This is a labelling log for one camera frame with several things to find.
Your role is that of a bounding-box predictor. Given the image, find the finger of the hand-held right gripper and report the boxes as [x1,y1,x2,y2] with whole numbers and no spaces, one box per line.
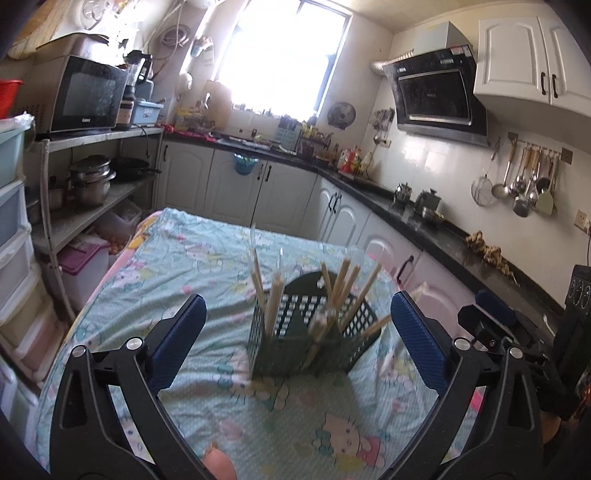
[477,290,542,352]
[457,304,519,350]

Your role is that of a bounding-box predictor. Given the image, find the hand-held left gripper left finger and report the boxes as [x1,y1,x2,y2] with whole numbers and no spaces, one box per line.
[48,294,208,480]

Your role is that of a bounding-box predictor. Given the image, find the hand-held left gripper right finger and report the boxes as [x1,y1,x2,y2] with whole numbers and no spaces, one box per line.
[389,291,542,480]

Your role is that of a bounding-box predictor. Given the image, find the bunch of bamboo chopsticks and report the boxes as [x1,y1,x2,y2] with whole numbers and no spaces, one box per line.
[247,224,393,365]

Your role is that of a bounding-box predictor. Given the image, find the dark green plastic utensil basket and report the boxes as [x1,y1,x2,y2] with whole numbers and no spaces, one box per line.
[247,271,380,378]

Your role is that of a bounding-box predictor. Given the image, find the bunch of hanging steel utensils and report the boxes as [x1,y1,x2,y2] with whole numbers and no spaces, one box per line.
[508,145,552,217]

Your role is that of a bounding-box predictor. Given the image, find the pile of dried roots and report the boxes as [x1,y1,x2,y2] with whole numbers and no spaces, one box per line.
[466,232,515,278]

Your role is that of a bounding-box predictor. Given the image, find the black kitchen countertop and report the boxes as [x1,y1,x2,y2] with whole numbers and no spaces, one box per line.
[161,128,571,344]

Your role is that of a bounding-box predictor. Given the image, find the cartoon printed light blue sheet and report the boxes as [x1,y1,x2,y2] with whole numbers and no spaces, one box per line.
[34,208,490,480]

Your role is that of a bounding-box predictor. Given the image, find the pale green spatula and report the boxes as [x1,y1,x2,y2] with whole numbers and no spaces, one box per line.
[536,157,558,217]

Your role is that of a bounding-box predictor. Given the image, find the clear box with purple lid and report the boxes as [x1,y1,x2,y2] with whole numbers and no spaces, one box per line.
[58,242,112,315]

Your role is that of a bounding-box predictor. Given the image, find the steel ladle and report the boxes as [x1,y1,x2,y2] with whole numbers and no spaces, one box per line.
[491,143,515,198]

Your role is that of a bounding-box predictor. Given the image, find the steel kettle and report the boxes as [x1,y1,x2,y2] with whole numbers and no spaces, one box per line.
[413,188,443,215]

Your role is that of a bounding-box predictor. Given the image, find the pinkish rounded object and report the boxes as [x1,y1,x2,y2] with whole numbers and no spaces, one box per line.
[202,449,238,480]

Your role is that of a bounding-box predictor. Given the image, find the clear plastic container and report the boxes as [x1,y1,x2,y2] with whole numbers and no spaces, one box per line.
[95,199,141,236]

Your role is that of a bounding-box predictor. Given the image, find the metal shelf rack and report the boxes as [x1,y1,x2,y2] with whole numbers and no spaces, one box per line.
[28,127,164,324]

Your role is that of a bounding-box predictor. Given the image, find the black frying pan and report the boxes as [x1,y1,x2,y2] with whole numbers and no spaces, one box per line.
[111,157,162,182]

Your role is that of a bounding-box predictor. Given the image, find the stacked steel pots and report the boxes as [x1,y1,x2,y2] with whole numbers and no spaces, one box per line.
[69,156,117,207]

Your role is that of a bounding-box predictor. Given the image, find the blue hanging plastic bin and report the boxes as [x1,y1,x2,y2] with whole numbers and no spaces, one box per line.
[233,154,258,177]

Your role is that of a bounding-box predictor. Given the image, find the cluster of condiment bottles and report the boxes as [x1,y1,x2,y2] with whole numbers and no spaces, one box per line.
[337,145,375,176]

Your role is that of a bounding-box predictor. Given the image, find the small steel pot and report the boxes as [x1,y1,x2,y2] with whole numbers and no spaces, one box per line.
[46,175,65,208]

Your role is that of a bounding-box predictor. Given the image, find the red cloth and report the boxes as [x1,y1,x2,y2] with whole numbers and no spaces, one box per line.
[164,124,218,139]

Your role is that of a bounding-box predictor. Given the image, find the small hanging kitchen tools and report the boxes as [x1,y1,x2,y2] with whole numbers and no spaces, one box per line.
[369,108,395,139]

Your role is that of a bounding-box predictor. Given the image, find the pale blue drawer tower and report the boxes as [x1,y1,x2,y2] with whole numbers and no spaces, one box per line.
[0,115,51,384]

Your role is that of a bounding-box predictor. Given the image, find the black glass range hood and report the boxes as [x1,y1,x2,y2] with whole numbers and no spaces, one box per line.
[369,21,491,147]

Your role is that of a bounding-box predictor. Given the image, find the blue plastic box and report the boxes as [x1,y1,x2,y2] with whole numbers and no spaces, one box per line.
[130,102,164,125]

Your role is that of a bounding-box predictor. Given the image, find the light blue utensil caddy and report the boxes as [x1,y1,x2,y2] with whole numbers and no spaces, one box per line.
[276,115,303,148]

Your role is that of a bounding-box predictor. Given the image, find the pale yellow cutting board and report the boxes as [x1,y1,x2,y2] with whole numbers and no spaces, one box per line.
[203,80,232,130]

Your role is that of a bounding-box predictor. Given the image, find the black blender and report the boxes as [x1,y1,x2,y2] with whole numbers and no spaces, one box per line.
[116,51,153,130]

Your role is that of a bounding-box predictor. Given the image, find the black microwave oven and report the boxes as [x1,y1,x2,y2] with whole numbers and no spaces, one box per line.
[37,55,130,139]

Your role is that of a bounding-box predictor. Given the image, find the red plastic basin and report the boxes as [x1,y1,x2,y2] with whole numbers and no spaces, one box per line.
[0,79,25,120]

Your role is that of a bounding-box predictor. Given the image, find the kitchen window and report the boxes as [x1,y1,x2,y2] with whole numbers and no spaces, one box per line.
[212,0,352,118]

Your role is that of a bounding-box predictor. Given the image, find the grey tray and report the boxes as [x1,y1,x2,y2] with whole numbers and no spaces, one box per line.
[34,33,112,65]

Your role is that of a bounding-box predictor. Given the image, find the white round plastic rack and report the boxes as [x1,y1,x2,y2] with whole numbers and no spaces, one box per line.
[83,0,114,19]

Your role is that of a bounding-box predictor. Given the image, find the wire mesh skimmer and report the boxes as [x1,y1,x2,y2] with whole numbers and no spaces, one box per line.
[471,138,502,207]

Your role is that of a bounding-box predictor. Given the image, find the wall utensil rail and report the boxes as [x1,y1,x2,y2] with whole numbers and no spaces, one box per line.
[505,132,574,164]

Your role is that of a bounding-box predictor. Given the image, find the small round wall fan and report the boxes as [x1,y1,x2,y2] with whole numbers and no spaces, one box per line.
[327,102,357,130]

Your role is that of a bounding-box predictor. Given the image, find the white wall cabinets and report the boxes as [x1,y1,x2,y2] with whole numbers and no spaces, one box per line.
[473,16,591,114]

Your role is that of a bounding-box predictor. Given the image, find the coiled hose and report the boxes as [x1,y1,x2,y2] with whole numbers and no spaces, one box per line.
[152,25,190,51]

